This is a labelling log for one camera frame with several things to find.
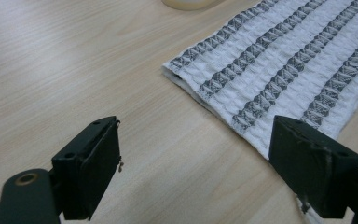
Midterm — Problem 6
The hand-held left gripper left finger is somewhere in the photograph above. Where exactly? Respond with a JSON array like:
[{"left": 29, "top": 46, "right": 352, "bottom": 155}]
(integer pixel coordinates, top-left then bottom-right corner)
[{"left": 51, "top": 116, "right": 125, "bottom": 221}]

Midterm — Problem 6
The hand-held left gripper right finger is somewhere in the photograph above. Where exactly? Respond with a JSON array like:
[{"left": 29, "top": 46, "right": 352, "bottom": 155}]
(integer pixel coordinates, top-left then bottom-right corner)
[{"left": 268, "top": 115, "right": 358, "bottom": 219}]

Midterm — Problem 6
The white grey striped towel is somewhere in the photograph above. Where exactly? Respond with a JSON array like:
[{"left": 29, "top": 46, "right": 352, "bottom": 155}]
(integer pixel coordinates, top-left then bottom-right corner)
[{"left": 161, "top": 0, "right": 358, "bottom": 224}]

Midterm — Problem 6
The cream round container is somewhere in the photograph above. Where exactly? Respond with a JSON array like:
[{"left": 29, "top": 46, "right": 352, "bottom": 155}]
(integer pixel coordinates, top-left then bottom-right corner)
[{"left": 161, "top": 0, "right": 219, "bottom": 11}]

